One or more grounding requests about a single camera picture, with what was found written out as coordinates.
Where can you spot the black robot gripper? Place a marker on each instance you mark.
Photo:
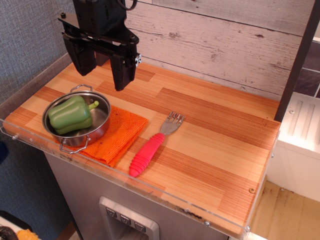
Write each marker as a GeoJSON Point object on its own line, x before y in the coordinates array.
{"type": "Point", "coordinates": [99, 26]}

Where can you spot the red handled metal fork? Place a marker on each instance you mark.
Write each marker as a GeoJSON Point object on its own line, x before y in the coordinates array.
{"type": "Point", "coordinates": [144, 156]}

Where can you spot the stainless steel pot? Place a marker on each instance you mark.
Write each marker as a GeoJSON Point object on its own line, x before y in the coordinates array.
{"type": "Point", "coordinates": [75, 141]}

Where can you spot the green toy bell pepper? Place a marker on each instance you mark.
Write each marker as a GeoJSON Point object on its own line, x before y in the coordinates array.
{"type": "Point", "coordinates": [73, 114]}

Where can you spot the orange folded cloth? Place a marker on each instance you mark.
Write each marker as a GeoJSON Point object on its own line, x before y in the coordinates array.
{"type": "Point", "coordinates": [124, 128]}

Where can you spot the clear acrylic edge guard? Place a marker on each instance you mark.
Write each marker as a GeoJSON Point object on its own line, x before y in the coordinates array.
{"type": "Point", "coordinates": [211, 171]}

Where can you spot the silver toy fridge cabinet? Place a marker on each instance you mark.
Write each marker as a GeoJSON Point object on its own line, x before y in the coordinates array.
{"type": "Point", "coordinates": [103, 210]}

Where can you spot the yellow object bottom left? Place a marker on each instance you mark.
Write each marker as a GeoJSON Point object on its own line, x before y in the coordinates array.
{"type": "Point", "coordinates": [26, 234]}

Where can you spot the white toy sink unit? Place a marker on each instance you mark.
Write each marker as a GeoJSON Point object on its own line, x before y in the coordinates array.
{"type": "Point", "coordinates": [295, 161]}

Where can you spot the dark left shelf post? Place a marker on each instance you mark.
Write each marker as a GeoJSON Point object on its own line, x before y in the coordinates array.
{"type": "Point", "coordinates": [101, 59]}

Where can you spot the dark shelf post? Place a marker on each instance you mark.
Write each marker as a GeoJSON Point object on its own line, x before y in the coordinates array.
{"type": "Point", "coordinates": [101, 59]}
{"type": "Point", "coordinates": [302, 52]}

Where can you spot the dark right shelf post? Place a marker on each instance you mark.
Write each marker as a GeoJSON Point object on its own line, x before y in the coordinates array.
{"type": "Point", "coordinates": [302, 52]}

